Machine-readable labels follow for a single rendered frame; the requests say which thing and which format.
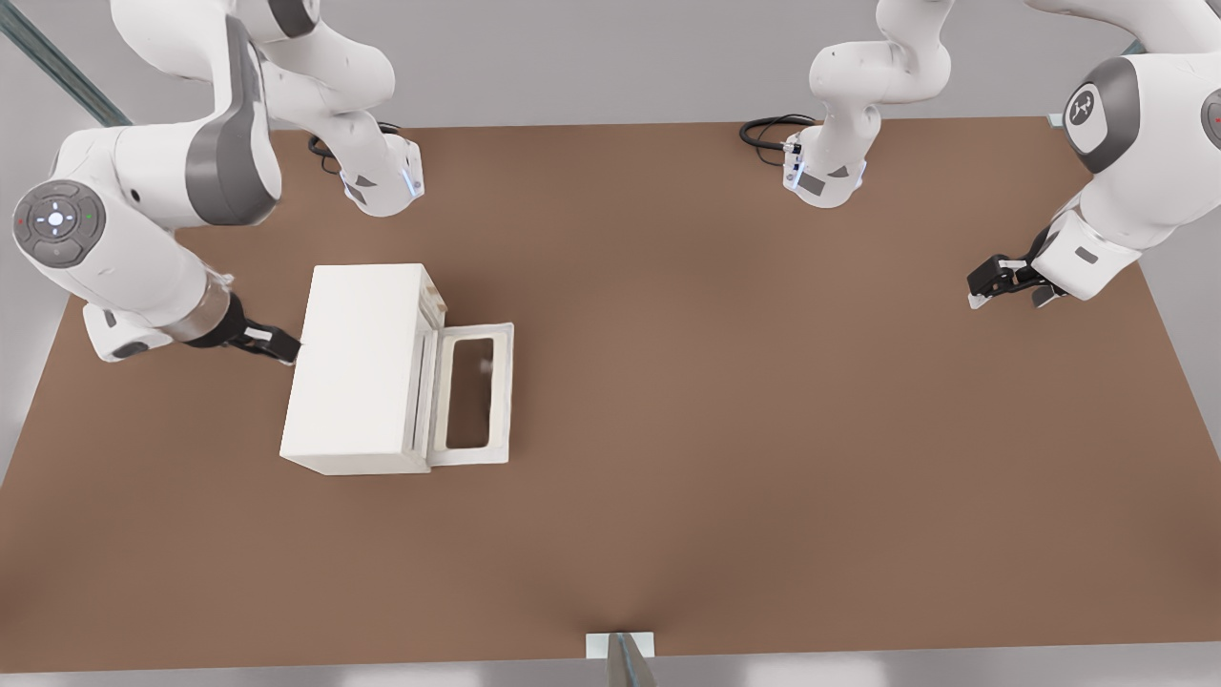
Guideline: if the white oven door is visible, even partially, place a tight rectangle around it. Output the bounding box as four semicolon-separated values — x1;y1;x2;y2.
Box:
425;323;516;469

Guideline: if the white oven body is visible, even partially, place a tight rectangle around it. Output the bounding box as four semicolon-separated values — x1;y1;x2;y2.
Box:
279;263;449;477

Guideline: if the black cable loop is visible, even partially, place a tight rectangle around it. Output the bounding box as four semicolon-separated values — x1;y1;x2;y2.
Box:
307;121;403;177
739;114;821;169

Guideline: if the silver frame post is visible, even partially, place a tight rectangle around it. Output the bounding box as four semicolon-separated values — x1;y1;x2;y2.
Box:
0;0;132;127
585;630;658;687

